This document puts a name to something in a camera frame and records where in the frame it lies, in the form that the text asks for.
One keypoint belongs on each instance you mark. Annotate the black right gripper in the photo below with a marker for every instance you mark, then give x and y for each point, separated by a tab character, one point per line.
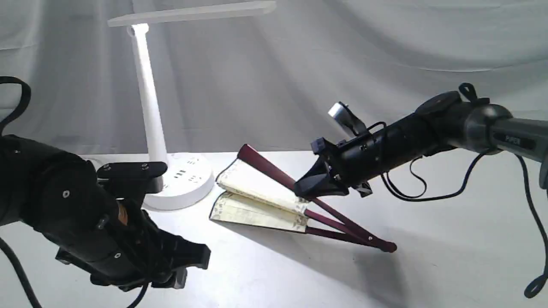
351	164

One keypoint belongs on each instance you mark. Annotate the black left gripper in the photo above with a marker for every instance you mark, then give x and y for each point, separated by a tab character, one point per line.
115	241

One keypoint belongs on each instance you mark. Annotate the folding paper fan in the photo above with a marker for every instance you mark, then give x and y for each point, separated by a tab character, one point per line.
259	194

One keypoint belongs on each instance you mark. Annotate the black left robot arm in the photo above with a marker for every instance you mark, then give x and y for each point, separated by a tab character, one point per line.
28	167

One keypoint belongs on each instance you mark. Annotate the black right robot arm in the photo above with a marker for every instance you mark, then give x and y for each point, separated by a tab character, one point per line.
455	119

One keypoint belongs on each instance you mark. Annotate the white desk lamp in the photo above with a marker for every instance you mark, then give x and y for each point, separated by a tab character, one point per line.
189	176

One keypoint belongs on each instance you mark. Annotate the grey backdrop cloth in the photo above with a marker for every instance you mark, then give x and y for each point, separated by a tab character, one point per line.
265	80

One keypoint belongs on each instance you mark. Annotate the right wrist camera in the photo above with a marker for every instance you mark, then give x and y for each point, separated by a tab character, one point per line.
347	120

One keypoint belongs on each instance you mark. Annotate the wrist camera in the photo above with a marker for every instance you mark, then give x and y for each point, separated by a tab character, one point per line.
347	120
133	180

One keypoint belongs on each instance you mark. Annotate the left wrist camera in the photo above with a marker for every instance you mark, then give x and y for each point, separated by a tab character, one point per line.
133	180

